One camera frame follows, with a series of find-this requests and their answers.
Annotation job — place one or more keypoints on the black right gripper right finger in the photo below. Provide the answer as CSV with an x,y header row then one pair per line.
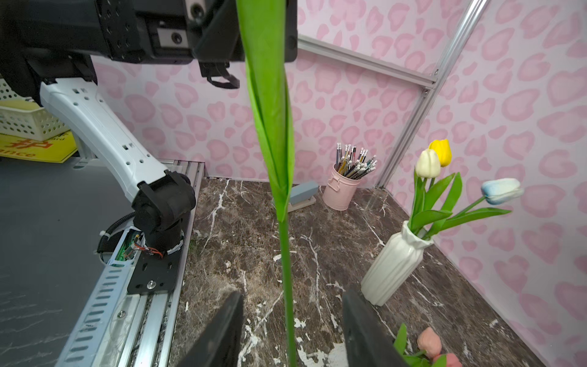
x,y
365,343

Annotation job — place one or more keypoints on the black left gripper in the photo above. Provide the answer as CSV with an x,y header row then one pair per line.
x,y
158,32

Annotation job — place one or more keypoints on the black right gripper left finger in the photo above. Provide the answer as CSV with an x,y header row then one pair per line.
x,y
219,344

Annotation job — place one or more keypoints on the pink tulip stem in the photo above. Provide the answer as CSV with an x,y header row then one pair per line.
x,y
270,102
447,360
429,347

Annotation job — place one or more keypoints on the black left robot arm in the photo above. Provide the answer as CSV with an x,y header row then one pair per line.
x,y
46,54

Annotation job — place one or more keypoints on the white ribbed vase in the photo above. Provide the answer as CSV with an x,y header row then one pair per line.
x,y
398,259

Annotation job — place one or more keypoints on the tulip bunch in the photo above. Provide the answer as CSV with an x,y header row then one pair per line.
x,y
435,198

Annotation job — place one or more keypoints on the pink pen cup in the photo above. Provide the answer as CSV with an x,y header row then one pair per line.
x,y
339,191

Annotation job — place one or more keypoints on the grey rectangular eraser block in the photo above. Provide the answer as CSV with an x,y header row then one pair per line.
x,y
302,195

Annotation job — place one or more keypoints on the yellow maintenance sign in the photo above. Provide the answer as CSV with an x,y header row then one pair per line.
x,y
55,150

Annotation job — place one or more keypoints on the white plastic basket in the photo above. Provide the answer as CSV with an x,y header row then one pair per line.
x,y
22,117

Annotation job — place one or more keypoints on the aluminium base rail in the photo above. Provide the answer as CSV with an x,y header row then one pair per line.
x,y
116,328

